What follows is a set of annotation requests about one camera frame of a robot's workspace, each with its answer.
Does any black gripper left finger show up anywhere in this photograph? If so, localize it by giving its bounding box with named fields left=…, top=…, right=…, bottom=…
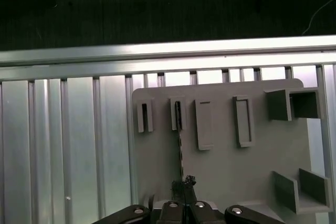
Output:
left=91, top=179, right=186, bottom=224

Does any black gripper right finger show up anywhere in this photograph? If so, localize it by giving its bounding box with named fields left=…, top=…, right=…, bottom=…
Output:
left=185, top=174, right=286, bottom=224

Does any RAM stick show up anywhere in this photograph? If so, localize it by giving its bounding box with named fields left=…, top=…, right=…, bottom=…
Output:
left=174, top=100, right=185, bottom=183

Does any grey parts rack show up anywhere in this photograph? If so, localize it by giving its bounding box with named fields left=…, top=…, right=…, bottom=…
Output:
left=131, top=78, right=331, bottom=216

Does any white floor cable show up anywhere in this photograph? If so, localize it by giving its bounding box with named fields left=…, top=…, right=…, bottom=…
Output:
left=301, top=0, right=336, bottom=36

